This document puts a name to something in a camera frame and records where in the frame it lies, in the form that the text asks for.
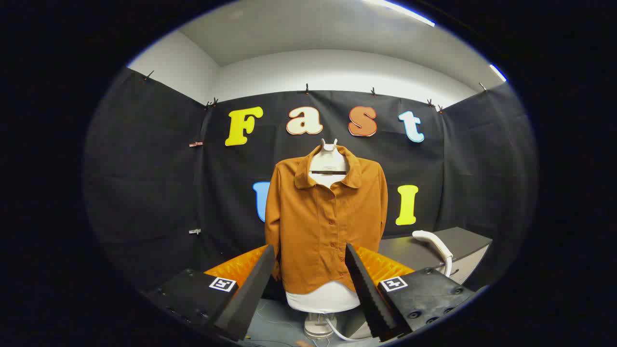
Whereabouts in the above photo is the white steamer hose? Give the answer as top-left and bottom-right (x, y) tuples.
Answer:
(325, 316), (368, 342)

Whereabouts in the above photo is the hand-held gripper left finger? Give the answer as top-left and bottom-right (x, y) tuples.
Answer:
(142, 244), (276, 343)

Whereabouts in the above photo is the white garment steamer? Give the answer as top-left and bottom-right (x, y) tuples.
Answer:
(412, 230), (454, 278)

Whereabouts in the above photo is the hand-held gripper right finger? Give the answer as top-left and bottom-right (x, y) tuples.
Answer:
(344, 242), (478, 343)

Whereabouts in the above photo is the black backdrop cloth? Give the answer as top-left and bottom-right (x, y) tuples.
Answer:
(83, 67), (538, 309)

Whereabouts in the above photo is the white stand base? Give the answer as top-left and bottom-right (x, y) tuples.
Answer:
(304, 312), (338, 339)

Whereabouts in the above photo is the white garment hanger board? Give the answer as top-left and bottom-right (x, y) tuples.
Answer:
(285, 138), (362, 314)

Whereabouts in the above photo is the orange-brown button shirt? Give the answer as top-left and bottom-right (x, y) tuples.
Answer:
(264, 145), (389, 295)

